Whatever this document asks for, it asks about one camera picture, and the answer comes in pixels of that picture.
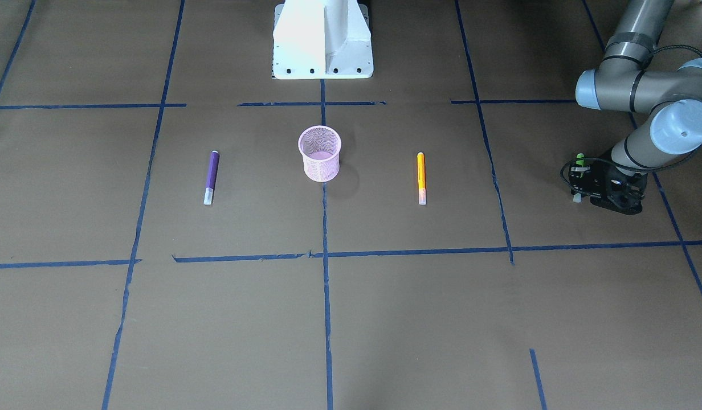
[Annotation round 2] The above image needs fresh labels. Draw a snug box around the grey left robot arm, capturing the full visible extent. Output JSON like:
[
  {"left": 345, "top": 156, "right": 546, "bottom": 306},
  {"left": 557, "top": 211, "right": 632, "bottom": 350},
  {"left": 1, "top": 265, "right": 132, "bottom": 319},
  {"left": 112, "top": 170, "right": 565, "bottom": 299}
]
[{"left": 560, "top": 1, "right": 702, "bottom": 215}]

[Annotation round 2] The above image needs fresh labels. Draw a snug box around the green marker pen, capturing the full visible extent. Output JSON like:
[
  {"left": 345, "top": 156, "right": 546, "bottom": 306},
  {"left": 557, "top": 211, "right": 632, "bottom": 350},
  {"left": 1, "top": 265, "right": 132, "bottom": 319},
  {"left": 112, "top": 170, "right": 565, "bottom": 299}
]
[{"left": 573, "top": 153, "right": 585, "bottom": 203}]

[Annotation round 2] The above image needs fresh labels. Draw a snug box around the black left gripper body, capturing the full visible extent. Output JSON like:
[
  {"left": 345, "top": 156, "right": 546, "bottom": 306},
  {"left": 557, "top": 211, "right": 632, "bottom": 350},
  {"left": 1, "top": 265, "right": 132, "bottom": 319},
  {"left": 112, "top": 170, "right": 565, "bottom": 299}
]
[{"left": 585, "top": 161, "right": 647, "bottom": 215}]

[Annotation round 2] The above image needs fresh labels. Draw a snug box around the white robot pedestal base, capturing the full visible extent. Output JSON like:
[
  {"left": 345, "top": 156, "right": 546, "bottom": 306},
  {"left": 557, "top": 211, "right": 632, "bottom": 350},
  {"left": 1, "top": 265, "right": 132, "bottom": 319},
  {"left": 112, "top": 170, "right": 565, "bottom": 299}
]
[{"left": 271, "top": 1, "right": 374, "bottom": 80}]

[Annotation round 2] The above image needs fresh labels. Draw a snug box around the purple marker pen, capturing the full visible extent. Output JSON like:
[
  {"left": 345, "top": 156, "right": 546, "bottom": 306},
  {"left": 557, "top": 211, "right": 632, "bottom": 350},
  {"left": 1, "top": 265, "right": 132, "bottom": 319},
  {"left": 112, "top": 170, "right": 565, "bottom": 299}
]
[{"left": 203, "top": 150, "right": 220, "bottom": 206}]

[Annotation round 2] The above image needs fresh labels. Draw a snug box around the pink mesh pen holder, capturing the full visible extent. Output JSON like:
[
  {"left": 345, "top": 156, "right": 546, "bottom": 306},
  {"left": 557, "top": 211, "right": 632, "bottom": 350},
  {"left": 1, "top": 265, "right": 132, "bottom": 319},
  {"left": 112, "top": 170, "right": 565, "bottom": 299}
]
[{"left": 298, "top": 125, "right": 342, "bottom": 183}]

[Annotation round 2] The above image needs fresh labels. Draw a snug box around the orange marker pen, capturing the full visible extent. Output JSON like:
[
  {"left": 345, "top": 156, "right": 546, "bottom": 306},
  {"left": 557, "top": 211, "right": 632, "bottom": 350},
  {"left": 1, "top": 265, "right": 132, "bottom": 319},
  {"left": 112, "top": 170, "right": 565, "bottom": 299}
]
[{"left": 417, "top": 151, "right": 427, "bottom": 206}]

